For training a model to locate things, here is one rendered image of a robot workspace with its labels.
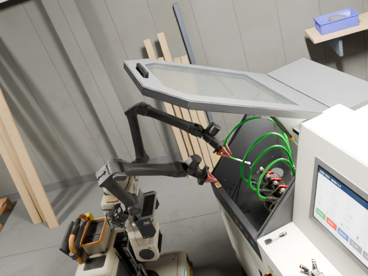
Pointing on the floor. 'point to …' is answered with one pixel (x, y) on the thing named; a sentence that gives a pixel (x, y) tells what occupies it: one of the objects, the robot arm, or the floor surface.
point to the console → (351, 138)
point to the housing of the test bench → (325, 85)
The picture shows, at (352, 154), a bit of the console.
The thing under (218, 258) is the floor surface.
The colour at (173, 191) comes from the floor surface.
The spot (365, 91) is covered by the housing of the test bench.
